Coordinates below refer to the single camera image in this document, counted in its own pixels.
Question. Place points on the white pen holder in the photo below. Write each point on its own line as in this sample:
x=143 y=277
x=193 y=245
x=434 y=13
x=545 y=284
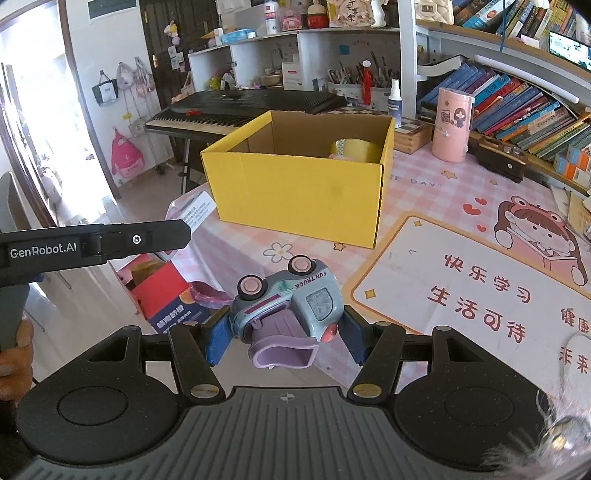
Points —
x=351 y=94

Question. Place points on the person's left hand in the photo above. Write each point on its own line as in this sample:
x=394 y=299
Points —
x=14 y=369

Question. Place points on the dark wooden box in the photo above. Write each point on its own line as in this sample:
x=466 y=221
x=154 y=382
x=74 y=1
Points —
x=498 y=161

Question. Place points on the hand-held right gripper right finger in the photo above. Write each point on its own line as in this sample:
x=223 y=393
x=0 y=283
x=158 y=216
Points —
x=353 y=334

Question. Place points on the pen holder with pens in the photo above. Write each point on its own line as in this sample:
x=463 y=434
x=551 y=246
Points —
x=351 y=71

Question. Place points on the pink white tote bag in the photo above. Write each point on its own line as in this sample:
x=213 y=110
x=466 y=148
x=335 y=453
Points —
x=183 y=90

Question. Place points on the pink clear packet white label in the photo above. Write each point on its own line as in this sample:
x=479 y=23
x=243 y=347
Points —
x=201 y=210

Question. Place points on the yellow tape roll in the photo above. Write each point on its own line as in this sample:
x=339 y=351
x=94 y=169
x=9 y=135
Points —
x=358 y=150

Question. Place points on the blue purple toy truck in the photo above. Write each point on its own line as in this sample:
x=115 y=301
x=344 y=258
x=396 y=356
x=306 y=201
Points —
x=286 y=295

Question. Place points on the white lamp bar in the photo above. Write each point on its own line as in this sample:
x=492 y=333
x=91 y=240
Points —
x=526 y=76

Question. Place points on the red blue cardboard box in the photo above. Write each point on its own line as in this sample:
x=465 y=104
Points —
x=161 y=290

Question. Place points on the beige paper envelopes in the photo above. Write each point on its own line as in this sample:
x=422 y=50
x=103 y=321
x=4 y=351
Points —
x=577 y=207

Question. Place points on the bright pink backpack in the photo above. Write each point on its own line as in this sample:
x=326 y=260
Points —
x=127 y=161

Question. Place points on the white box red label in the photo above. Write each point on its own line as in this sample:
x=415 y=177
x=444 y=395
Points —
x=292 y=77

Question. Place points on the white cubby shelf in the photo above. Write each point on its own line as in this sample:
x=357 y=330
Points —
x=309 y=55

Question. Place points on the dark green wall panel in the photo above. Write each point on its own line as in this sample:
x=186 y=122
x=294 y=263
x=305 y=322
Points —
x=113 y=9

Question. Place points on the dark wooden door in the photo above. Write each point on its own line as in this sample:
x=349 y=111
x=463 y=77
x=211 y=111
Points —
x=157 y=60

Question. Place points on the pink cartoon cylinder container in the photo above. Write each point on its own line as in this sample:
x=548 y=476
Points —
x=452 y=134

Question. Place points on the phone showing video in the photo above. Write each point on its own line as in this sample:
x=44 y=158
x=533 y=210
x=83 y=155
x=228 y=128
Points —
x=570 y=50

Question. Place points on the pink plastic bag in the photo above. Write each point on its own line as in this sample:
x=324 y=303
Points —
x=210 y=295

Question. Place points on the small hanging plush doll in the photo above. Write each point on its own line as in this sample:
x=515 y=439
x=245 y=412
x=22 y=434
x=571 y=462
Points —
x=171 y=32

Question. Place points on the white pink pig figurine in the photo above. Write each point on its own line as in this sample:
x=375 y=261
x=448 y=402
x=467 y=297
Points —
x=353 y=14

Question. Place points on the blue orange white box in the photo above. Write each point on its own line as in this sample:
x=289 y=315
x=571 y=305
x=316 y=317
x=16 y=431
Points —
x=579 y=157
x=572 y=173

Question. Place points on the wooden chessboard box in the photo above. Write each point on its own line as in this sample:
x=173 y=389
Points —
x=411 y=136

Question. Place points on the black keyboard stand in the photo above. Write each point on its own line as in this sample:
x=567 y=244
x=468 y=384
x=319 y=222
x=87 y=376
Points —
x=186 y=161

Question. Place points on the pink cartoon box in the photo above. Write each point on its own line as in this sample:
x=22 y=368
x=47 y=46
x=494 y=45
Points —
x=292 y=23

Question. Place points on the white desk hutch shelf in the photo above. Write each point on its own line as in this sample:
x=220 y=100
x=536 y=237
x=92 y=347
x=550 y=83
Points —
x=438 y=37

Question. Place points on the white dark tote bag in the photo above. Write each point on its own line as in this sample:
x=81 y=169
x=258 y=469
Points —
x=105 y=92

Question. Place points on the white spray bottle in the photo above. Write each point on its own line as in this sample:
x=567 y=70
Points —
x=395 y=104

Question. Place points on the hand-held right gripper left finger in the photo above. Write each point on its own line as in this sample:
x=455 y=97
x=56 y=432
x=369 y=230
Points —
x=219 y=337

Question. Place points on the white lotion bottle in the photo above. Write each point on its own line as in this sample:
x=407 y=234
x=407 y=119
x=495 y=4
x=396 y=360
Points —
x=272 y=18

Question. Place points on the white quilted handbag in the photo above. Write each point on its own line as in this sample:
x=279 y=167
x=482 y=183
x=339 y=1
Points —
x=434 y=11

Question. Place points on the pale pink hanging bag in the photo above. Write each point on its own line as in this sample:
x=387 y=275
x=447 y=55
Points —
x=124 y=76
x=144 y=81

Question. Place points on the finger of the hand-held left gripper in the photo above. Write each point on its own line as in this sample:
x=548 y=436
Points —
x=152 y=237

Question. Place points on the row of colourful books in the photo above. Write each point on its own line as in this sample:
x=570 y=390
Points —
x=508 y=110
x=521 y=18

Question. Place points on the pink checkered desktop tablecloth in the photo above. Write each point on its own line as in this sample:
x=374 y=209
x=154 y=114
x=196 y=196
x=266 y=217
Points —
x=415 y=184

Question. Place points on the blue wet wipes pack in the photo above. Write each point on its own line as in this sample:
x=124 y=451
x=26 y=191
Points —
x=239 y=36

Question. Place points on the yellow cardboard box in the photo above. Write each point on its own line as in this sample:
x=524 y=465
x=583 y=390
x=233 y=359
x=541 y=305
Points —
x=295 y=194

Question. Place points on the black electronic keyboard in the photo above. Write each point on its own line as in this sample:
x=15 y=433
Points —
x=207 y=104

